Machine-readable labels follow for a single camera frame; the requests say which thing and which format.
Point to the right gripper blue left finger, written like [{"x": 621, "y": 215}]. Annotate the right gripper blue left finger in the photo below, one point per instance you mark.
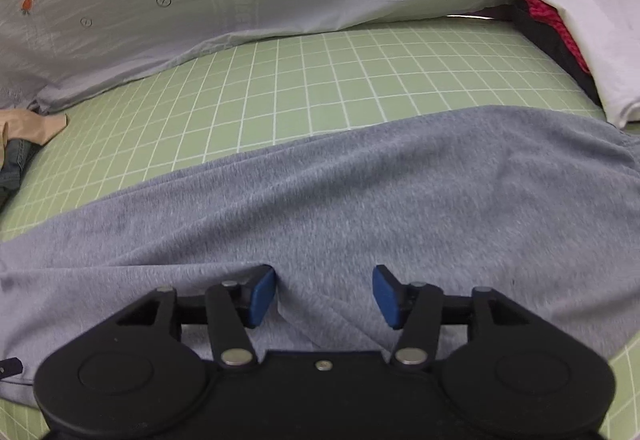
[{"x": 256, "y": 295}]

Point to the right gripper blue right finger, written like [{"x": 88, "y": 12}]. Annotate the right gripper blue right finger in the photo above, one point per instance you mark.
[{"x": 392, "y": 297}]

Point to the grey sweatpants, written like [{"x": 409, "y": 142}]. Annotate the grey sweatpants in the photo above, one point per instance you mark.
[{"x": 541, "y": 205}]

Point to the green grid cutting mat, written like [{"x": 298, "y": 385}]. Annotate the green grid cutting mat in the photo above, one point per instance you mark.
[{"x": 275, "y": 92}]

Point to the dark denim garment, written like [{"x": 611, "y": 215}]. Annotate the dark denim garment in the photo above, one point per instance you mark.
[{"x": 19, "y": 153}]

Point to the beige garment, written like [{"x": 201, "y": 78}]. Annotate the beige garment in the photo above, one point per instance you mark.
[{"x": 21, "y": 124}]

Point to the black garment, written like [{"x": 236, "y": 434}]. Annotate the black garment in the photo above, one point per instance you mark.
[{"x": 547, "y": 41}]

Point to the red knit garment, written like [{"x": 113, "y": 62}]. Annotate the red knit garment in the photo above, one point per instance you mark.
[{"x": 542, "y": 12}]

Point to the white folded garment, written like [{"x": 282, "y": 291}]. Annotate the white folded garment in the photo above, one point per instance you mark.
[{"x": 611, "y": 51}]

